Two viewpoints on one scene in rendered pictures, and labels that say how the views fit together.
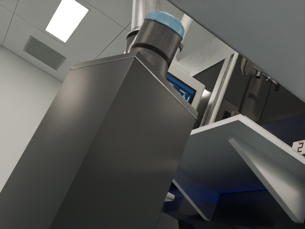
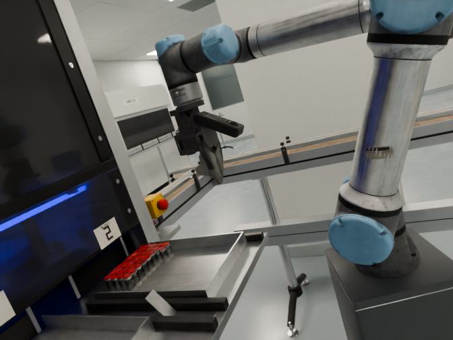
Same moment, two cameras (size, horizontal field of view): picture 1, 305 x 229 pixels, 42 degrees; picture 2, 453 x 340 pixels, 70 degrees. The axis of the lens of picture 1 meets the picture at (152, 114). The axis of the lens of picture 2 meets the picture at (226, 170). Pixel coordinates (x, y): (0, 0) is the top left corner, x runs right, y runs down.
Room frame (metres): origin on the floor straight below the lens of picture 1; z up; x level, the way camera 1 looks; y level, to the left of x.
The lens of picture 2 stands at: (1.64, 0.36, 1.28)
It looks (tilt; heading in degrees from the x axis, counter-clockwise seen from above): 12 degrees down; 225
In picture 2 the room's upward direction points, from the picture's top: 17 degrees counter-clockwise
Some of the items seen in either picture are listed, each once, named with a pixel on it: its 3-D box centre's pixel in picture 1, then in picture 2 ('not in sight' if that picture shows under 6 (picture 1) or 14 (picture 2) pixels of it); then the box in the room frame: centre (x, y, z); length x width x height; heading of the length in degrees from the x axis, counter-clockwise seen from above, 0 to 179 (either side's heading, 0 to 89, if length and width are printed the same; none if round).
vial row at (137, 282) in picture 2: not in sight; (147, 266); (1.25, -0.45, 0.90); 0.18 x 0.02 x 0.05; 19
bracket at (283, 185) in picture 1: (266, 180); not in sight; (1.15, -0.41, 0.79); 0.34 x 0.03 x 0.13; 109
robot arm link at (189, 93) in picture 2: not in sight; (186, 95); (1.11, -0.24, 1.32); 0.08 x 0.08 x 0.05
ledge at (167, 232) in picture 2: not in sight; (156, 236); (1.06, -0.70, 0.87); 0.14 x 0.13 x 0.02; 109
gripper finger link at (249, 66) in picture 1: (255, 66); (211, 166); (1.09, -0.25, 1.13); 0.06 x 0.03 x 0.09; 109
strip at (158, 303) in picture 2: not in sight; (180, 305); (1.34, -0.20, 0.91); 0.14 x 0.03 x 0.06; 109
